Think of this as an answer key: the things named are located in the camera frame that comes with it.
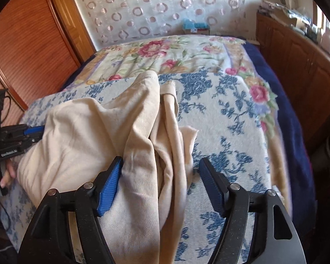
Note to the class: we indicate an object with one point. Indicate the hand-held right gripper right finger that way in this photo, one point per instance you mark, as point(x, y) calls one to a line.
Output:
point(211, 187)

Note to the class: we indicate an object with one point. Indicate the pile of clutter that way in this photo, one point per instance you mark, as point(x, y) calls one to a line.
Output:
point(286, 15)

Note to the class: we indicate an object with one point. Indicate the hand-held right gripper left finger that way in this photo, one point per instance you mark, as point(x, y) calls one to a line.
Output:
point(110, 192)

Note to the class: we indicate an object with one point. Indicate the white plastic bottle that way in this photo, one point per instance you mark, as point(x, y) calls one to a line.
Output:
point(326, 41)

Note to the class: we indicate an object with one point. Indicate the wooden slatted wardrobe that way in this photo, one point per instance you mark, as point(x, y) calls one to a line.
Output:
point(24, 33)

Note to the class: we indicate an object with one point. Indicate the blue box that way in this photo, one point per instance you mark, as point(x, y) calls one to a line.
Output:
point(196, 27)

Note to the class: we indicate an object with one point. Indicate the circle patterned sheer curtain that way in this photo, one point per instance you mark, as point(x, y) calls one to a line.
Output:
point(154, 11)

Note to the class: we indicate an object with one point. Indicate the person's left hand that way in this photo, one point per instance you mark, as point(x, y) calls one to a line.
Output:
point(8, 173)

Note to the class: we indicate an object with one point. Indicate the wooden side cabinet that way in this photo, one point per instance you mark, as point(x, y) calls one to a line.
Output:
point(299, 60)

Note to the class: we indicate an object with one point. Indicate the beige printed t-shirt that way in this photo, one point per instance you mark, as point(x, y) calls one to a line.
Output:
point(85, 132)

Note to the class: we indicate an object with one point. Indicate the blue floral blanket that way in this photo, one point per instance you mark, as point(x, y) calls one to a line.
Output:
point(231, 121)

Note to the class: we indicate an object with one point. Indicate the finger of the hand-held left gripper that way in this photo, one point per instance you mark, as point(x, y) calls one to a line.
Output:
point(35, 129)
point(30, 140)

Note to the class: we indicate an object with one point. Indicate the pink floral blanket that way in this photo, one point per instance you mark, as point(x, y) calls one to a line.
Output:
point(159, 55)

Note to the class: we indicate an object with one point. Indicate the black chair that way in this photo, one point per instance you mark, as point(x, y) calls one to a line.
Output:
point(326, 156)

